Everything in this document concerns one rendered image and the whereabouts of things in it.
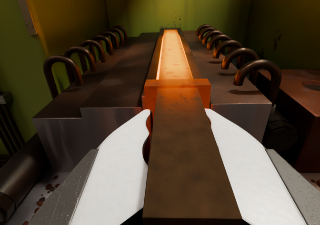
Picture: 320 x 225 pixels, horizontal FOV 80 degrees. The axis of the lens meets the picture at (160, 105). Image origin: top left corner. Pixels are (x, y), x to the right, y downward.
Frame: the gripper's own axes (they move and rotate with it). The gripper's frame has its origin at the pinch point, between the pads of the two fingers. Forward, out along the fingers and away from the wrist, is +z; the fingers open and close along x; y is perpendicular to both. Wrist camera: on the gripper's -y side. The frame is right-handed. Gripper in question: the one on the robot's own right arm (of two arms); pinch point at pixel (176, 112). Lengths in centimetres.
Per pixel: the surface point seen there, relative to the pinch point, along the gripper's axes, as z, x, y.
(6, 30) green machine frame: 16.7, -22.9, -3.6
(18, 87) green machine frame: 16.7, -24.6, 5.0
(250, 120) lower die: 2.7, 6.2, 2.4
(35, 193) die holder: 0.2, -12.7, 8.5
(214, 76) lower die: 8.9, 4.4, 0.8
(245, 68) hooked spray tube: 4.9, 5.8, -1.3
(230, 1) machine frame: 51, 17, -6
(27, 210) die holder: -1.4, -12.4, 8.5
